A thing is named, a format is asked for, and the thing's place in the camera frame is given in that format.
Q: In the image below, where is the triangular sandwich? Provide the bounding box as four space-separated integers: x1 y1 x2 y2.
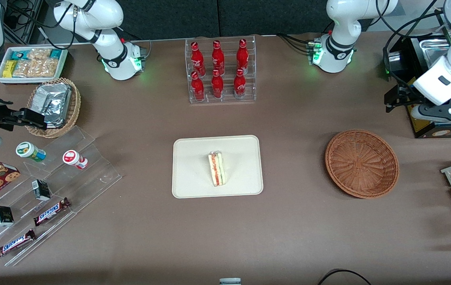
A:
208 150 226 187

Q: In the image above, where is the tan wicker basket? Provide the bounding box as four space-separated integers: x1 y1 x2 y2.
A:
25 78 82 138

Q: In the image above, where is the white snack tray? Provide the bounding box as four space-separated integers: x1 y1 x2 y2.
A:
0 47 69 84

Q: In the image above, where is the round brown wicker basket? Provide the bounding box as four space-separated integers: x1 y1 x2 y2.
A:
325 129 400 199

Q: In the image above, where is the cream rectangular tray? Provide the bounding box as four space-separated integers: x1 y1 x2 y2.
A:
172 135 264 199

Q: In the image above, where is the silver foil pack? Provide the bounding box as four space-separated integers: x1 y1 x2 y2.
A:
43 101 68 128
31 83 71 116

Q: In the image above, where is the green lid white cup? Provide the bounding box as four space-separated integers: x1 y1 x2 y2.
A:
15 142 46 163

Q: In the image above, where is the clear nut snack bag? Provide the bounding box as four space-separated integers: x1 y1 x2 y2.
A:
27 48 51 61
35 59 59 78
13 59 38 78

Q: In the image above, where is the black food warmer yellow panel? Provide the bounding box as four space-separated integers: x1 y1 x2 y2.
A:
382 32 451 138

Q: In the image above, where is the yellow snack pack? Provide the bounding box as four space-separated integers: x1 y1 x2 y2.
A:
3 60 18 78

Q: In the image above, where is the red lid white cup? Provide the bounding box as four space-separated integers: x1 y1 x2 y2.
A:
62 150 88 170

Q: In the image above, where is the steel food pan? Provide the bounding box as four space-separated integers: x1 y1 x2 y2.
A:
421 38 451 66

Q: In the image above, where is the small black carton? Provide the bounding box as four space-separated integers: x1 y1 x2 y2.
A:
31 179 51 201
0 205 14 227

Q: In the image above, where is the clear acrylic stepped display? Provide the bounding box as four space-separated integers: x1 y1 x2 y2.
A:
0 126 123 266

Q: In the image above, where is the brown snickers bar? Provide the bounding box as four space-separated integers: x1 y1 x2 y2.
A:
0 229 36 258
33 197 71 226

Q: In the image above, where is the red cola bottle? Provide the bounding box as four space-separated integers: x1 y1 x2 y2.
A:
211 70 224 99
191 42 206 76
191 71 205 101
212 40 225 75
236 38 249 74
234 68 246 99

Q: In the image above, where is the clear acrylic bottle rack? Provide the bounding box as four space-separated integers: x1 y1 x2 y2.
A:
185 36 257 104

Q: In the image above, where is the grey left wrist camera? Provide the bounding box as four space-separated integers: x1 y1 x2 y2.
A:
411 104 451 126

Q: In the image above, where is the black base cable bundle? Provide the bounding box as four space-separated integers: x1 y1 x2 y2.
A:
276 33 315 54

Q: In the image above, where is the black looped cable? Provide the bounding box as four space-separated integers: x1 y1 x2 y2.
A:
317 269 372 285

